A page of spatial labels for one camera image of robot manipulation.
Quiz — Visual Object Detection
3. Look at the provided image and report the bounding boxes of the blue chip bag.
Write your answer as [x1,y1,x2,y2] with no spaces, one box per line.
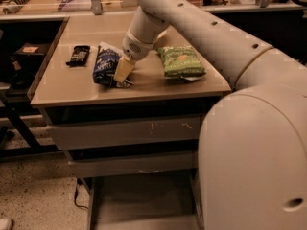
[92,42,132,88]

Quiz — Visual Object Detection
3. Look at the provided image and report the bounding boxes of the white shoe tip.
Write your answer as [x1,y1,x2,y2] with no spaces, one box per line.
[0,218,13,230]

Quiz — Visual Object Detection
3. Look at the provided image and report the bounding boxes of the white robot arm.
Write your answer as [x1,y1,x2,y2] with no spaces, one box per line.
[123,0,307,230]

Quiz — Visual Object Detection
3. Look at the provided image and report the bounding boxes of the green chip bag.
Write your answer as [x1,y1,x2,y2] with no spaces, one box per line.
[156,46,206,81]

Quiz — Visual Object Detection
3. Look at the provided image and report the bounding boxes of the top grey drawer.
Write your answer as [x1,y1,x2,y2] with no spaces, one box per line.
[47,115,201,150]

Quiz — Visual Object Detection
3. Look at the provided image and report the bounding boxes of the grey drawer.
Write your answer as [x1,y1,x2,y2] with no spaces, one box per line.
[87,170,204,230]
[68,150,198,178]
[47,115,201,150]

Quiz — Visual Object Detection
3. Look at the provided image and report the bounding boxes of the middle grey drawer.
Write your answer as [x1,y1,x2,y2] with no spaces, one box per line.
[68,150,198,178]

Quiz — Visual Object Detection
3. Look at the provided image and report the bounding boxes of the black cable on floor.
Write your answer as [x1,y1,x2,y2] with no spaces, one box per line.
[73,177,90,211]

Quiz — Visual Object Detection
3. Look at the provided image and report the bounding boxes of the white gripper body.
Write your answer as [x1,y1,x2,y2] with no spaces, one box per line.
[123,29,155,61]

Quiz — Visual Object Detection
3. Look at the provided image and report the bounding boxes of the black snack bar wrapper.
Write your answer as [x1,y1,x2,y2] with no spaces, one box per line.
[66,45,90,67]

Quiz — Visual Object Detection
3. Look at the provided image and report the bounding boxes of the black box under bench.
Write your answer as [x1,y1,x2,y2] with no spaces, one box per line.
[13,42,50,69]

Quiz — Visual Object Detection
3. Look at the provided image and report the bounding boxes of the bottom grey drawer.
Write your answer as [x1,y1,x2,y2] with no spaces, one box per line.
[87,170,204,230]

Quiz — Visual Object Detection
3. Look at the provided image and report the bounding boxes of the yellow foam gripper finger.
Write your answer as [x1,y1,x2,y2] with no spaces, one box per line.
[114,57,135,82]

